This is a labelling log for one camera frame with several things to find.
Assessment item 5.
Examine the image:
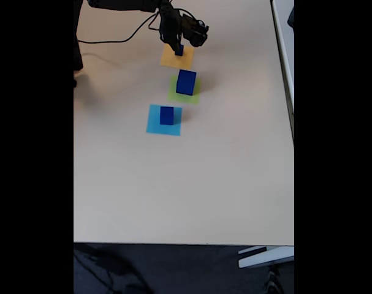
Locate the large blue cube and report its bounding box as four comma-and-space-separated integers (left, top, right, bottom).
175, 69, 197, 97

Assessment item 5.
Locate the medium blue cube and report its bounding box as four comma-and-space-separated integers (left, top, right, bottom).
159, 106, 175, 126

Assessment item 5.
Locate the orange paper square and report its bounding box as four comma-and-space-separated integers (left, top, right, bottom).
159, 42, 195, 71

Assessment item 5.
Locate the green paper square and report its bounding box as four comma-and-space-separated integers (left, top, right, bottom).
167, 75, 202, 105

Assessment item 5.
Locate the light blue paper square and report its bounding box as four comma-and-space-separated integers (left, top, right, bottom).
146, 104, 183, 137

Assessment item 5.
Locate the white neighbouring table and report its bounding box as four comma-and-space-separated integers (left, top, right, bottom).
270, 0, 295, 143

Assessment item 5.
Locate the white table foot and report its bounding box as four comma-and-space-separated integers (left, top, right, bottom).
237, 245, 295, 270

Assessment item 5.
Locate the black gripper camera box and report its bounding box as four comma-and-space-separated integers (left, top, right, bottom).
181, 12, 210, 48

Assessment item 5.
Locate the black floor cable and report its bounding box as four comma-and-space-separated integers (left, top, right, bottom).
74, 247, 151, 294

